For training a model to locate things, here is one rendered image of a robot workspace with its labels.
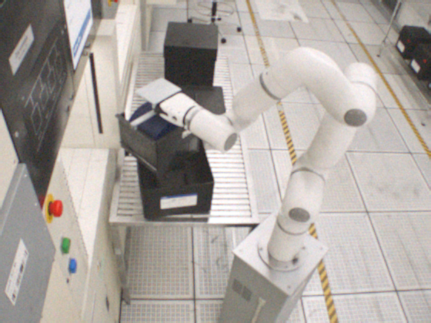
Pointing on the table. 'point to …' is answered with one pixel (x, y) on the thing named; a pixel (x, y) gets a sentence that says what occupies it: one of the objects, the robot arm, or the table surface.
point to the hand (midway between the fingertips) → (158, 95)
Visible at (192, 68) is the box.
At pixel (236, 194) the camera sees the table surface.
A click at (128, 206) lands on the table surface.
